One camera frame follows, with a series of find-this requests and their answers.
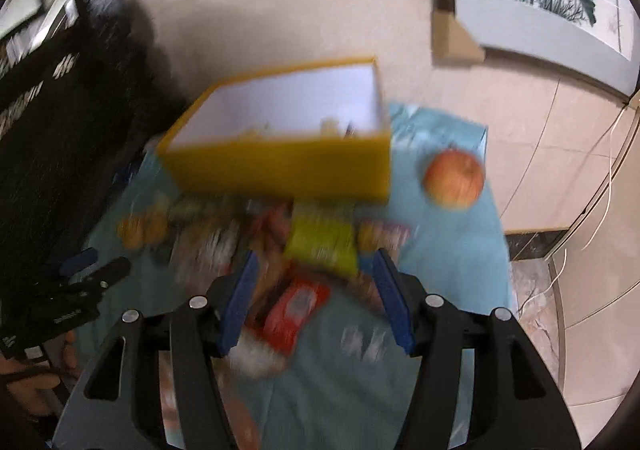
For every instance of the red yellow apple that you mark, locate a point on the red yellow apple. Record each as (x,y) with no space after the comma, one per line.
(454,179)

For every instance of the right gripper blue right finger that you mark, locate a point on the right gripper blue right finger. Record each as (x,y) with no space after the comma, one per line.
(394,289)

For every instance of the framed lotus painting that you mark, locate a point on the framed lotus painting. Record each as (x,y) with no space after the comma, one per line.
(597,40)

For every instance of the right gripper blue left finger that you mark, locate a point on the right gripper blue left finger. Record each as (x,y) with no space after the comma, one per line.
(237,292)

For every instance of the yellow cardboard box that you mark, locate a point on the yellow cardboard box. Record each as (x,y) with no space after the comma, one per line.
(316,131)

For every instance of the person left hand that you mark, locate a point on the person left hand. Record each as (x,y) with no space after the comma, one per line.
(32,393)

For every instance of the red chocolate wafer pack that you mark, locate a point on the red chocolate wafer pack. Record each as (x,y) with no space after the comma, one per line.
(280,316)

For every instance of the yellow green snack bag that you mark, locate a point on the yellow green snack bag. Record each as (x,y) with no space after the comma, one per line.
(323,238)

